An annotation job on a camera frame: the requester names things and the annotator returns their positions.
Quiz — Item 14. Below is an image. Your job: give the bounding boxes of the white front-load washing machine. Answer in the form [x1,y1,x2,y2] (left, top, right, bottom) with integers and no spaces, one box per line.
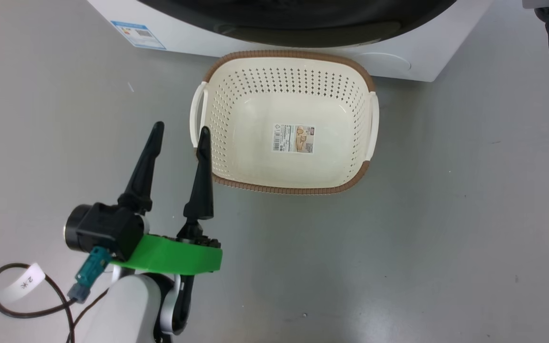
[86,0,494,82]

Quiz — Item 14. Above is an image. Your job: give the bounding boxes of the black round washing machine door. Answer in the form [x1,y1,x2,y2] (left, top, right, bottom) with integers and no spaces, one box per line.
[136,0,458,48]

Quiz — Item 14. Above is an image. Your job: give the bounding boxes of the black left cable white tag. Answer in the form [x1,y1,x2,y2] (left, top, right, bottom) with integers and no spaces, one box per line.
[0,263,113,343]

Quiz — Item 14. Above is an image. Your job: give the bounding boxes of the paper basket label sticker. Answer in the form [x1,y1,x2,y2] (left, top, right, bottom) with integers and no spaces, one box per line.
[272,123,315,154]

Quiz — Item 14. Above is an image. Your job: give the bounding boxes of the cream perforated laundry basket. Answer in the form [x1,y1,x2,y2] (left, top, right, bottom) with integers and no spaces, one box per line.
[190,50,380,196]

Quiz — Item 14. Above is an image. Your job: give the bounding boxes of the teal left cable connector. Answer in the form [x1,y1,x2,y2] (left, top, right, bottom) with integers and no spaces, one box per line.
[67,246,112,304]

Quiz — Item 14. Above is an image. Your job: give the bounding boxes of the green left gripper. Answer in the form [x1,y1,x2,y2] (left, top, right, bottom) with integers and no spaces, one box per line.
[110,121,224,277]

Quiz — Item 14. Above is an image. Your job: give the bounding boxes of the blue energy label sticker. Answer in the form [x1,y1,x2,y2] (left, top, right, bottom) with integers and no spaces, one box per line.
[111,20,167,50]

